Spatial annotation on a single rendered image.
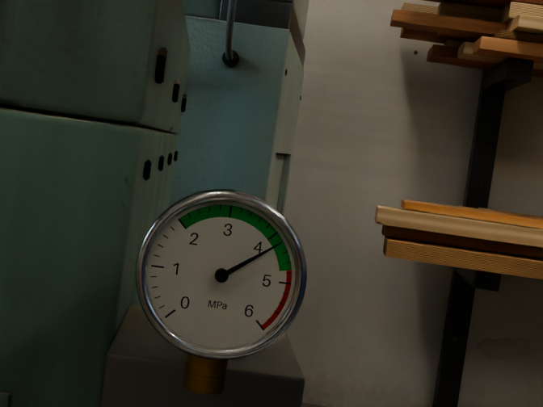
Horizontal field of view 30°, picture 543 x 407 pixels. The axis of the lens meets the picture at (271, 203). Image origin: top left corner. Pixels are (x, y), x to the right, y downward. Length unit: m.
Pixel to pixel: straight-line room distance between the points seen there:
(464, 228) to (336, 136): 0.61
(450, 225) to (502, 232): 0.12
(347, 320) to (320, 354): 0.12
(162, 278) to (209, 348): 0.03
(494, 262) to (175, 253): 2.03
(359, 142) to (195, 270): 2.47
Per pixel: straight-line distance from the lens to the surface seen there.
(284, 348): 0.46
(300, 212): 2.84
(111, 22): 0.44
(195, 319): 0.38
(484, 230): 2.38
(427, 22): 2.48
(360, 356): 2.89
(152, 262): 0.37
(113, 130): 0.43
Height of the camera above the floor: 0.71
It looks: 3 degrees down
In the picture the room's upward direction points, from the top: 8 degrees clockwise
